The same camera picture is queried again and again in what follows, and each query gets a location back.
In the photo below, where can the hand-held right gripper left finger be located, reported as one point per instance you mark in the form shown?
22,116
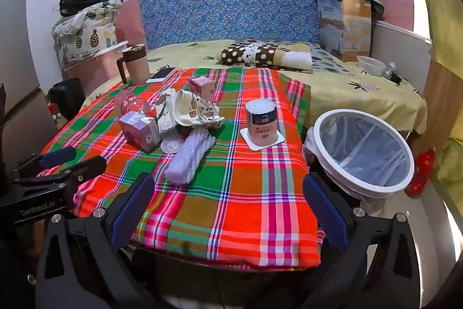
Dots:
132,209

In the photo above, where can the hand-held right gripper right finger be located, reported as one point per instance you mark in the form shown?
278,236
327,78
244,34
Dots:
325,211

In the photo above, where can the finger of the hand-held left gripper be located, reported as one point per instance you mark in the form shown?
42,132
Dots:
54,157
83,169

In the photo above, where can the white trash bin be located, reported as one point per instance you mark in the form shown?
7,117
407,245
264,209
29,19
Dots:
365,149

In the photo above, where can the clear plastic cup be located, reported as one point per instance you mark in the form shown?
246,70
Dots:
170,140

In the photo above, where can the clear red label plastic bottle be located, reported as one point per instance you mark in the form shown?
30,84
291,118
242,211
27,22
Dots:
132,104

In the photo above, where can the pink milk carton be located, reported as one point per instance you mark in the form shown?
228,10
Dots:
139,131
200,86

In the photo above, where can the black luggage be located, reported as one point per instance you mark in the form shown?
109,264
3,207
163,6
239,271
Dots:
67,102

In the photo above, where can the white ribbed plastic packaging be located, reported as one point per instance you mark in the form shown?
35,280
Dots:
190,157

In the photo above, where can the plaid cloth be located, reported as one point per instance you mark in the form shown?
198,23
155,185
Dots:
235,193

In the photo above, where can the pink storage box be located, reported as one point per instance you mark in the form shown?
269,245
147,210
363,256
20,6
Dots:
94,73

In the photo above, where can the red detergent bottle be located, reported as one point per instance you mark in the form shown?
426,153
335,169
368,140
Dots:
421,171

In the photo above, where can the white yogurt cup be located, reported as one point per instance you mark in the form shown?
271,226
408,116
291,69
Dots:
261,120

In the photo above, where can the bed with yellow sheet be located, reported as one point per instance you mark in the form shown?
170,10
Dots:
361,99

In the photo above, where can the crushed printed paper cup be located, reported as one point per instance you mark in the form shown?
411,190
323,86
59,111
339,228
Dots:
195,110

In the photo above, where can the grey refrigerator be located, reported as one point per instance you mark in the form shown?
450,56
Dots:
18,41

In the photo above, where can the white smartphone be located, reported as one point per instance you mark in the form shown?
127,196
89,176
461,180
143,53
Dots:
161,74

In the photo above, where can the small black object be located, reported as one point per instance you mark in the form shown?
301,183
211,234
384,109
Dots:
398,79

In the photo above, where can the grey patterned pillow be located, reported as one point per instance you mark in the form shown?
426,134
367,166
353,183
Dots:
325,59

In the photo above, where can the white bowl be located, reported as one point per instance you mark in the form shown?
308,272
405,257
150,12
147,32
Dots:
370,65

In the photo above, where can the small bottle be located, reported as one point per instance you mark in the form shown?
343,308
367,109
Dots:
390,70

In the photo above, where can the black bag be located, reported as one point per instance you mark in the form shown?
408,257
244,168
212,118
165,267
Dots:
85,1

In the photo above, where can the wooden panel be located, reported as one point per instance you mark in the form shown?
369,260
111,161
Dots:
441,102

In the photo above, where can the white bedside panel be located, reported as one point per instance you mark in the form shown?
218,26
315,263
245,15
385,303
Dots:
401,55

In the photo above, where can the brown polka dot pillow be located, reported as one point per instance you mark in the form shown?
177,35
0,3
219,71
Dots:
246,53

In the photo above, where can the printed paper shopping bag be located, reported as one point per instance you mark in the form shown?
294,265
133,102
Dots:
347,26

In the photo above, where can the blue patterned headboard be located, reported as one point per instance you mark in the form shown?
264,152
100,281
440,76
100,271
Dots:
235,1

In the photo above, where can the yellow curtain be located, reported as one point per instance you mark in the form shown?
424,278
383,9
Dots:
445,5

